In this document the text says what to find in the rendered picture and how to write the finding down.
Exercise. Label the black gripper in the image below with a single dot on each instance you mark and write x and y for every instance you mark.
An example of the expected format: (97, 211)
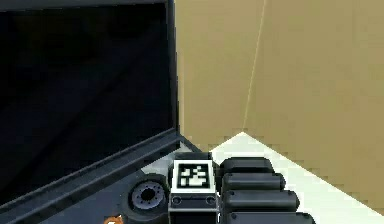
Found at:
(148, 195)

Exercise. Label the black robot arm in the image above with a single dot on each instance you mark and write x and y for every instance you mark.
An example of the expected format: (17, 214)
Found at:
(253, 196)

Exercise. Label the dark grey television stand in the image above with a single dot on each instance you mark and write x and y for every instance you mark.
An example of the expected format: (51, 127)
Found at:
(100, 206)

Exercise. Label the small orange object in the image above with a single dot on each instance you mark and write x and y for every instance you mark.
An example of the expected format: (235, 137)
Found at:
(113, 220)

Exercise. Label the black television set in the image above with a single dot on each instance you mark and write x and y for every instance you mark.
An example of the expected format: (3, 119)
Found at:
(83, 93)

